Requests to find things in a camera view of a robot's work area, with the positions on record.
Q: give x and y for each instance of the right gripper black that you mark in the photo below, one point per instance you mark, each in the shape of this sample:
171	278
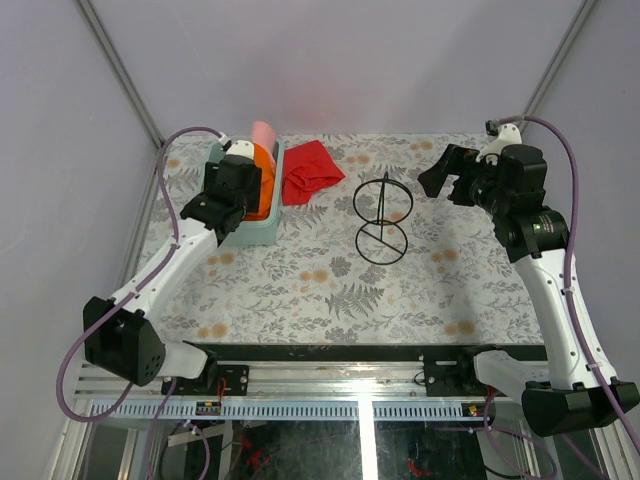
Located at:
455	161

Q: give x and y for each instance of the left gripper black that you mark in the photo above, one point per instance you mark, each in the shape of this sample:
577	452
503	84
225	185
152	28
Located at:
252	196

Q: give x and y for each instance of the orange bucket hat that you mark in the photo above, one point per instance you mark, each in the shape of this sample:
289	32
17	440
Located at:
263	160

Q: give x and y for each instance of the pink bucket hat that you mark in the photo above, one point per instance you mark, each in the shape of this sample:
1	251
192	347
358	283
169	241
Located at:
264	135

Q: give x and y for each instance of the light green plastic bin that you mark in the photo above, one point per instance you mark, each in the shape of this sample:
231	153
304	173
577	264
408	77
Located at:
265	220

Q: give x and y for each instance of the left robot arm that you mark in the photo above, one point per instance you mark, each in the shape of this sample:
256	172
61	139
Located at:
121	337

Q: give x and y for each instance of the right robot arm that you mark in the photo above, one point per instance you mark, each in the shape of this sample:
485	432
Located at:
580	389

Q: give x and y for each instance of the red folded cloth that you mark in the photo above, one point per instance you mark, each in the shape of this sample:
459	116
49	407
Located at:
307	169

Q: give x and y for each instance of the floral table mat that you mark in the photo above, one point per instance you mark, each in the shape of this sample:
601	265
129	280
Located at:
454	285

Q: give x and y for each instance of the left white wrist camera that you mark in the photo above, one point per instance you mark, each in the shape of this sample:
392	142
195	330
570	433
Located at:
241	147

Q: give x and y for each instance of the black wire hat stand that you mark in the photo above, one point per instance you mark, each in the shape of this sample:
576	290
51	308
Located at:
382	204

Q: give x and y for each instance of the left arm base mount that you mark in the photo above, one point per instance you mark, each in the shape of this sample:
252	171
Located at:
217	380

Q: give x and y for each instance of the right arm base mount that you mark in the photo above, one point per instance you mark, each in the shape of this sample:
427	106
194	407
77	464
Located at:
450	373

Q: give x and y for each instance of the aluminium rail frame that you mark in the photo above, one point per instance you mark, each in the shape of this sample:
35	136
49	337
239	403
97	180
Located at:
288	381

